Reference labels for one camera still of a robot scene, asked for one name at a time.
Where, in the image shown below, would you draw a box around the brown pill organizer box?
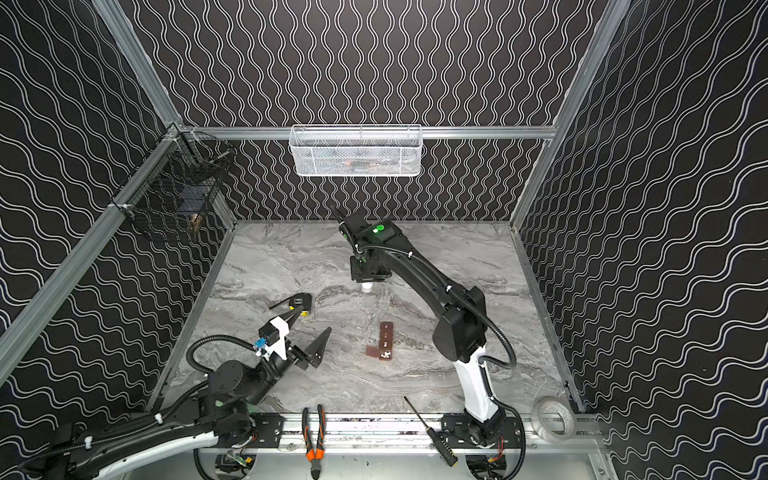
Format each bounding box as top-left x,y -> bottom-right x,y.
365,321 -> 394,361

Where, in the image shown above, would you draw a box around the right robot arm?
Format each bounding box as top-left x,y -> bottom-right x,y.
331,208 -> 517,447

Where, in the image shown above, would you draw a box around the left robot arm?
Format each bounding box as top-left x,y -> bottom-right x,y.
19,293 -> 332,479

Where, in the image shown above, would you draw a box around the yellow black tape measure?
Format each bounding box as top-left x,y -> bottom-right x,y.
269,292 -> 313,316

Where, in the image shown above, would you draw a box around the black screwdriver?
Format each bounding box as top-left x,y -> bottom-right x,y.
403,396 -> 458,467

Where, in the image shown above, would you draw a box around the clear tape roll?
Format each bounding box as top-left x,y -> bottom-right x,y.
530,396 -> 577,443

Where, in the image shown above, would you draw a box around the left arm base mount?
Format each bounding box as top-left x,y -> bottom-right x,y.
212,413 -> 285,449

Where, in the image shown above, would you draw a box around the orange handled pliers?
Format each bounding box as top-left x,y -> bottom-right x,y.
301,404 -> 326,480

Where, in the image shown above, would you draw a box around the white wire mesh basket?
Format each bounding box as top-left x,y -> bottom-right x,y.
289,124 -> 424,177

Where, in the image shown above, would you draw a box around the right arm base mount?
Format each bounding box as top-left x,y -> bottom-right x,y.
439,413 -> 522,450

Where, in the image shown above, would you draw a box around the black wire basket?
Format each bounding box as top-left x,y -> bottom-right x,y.
118,129 -> 236,243

